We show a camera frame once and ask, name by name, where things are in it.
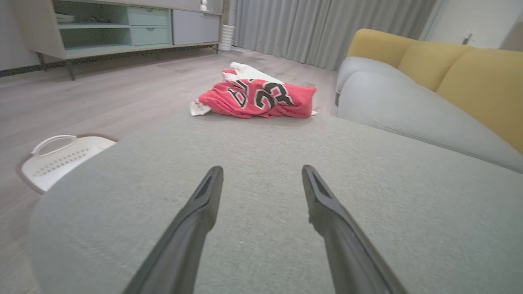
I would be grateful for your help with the grey sofa seat cushion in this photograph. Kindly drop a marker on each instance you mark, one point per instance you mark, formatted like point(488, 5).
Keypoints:
point(388, 102)

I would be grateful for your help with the white ribbed floor vase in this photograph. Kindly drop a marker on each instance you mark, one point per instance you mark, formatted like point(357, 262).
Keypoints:
point(227, 37)

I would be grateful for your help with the yellow sofa back cushion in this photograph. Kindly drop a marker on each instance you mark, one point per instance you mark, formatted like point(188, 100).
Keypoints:
point(433, 61)
point(376, 45)
point(490, 90)

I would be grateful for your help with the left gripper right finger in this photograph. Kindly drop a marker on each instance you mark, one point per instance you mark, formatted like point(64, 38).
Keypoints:
point(343, 245)

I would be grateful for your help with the grey green sideboard cabinet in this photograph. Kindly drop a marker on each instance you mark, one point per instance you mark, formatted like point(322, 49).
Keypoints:
point(36, 32)

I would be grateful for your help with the stack of white plates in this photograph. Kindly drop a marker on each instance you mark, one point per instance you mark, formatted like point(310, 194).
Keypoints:
point(65, 18)

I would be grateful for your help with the grey curtain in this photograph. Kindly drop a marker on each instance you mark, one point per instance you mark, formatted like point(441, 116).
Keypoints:
point(306, 28)

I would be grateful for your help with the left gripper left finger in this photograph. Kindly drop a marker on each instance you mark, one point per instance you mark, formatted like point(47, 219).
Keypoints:
point(184, 245)

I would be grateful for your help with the small white figurine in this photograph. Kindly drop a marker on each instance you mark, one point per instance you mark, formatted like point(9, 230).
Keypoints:
point(203, 5)

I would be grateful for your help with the grey sideboard door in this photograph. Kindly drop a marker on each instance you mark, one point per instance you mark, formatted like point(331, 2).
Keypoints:
point(196, 27)

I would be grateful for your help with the white laundry basket brown rim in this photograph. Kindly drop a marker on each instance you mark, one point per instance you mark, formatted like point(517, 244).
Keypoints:
point(57, 163)

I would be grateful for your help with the red jersey with number 23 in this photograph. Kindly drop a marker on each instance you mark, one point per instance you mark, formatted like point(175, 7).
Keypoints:
point(229, 104)

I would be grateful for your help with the green sideboard drawer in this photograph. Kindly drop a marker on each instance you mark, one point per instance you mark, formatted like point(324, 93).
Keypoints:
point(150, 36)
point(149, 17)

